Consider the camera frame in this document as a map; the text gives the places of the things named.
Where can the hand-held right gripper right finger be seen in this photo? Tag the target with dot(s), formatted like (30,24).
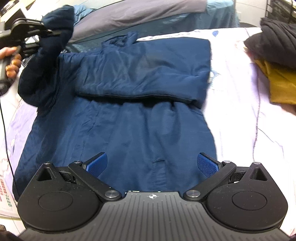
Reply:
(207,165)

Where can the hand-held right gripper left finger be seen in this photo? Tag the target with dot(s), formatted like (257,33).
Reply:
(97,165)

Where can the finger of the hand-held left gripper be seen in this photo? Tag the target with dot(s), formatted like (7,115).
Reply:
(32,25)
(30,49)

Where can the navy blue jacket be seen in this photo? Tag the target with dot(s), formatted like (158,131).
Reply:
(138,111)

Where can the person's left hand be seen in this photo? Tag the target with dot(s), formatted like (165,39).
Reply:
(14,62)

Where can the purple floral bedsheet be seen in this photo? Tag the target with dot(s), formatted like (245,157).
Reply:
(242,129)

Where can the dark grey duvet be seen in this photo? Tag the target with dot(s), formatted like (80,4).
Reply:
(138,14)

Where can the mustard yellow cloth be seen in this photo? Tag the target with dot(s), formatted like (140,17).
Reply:
(281,85)

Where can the black cloth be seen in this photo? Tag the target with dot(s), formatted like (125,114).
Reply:
(272,44)

